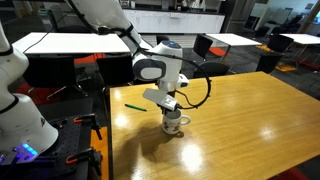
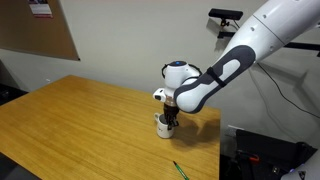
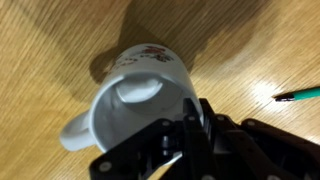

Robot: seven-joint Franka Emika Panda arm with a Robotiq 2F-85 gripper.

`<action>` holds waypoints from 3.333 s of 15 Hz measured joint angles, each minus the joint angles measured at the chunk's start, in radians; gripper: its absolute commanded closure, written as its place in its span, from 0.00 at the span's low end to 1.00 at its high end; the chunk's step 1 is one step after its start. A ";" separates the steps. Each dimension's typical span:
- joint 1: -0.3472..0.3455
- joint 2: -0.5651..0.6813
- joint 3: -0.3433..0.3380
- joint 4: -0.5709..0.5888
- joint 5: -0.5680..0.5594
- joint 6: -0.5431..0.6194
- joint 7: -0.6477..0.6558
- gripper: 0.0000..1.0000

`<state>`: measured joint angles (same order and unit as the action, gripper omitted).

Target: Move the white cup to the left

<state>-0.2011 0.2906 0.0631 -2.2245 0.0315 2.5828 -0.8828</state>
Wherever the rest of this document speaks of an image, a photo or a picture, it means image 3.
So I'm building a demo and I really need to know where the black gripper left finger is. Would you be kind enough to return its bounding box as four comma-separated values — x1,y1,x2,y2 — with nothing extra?
89,98,218,180

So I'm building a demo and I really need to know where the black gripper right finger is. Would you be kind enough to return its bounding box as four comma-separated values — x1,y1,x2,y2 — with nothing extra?
199,98,320,180

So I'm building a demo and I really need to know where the white floral print mug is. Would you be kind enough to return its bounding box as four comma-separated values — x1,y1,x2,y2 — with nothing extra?
59,43,205,168

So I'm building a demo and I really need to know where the green pen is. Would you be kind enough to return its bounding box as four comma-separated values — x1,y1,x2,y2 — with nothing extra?
273,86,320,103

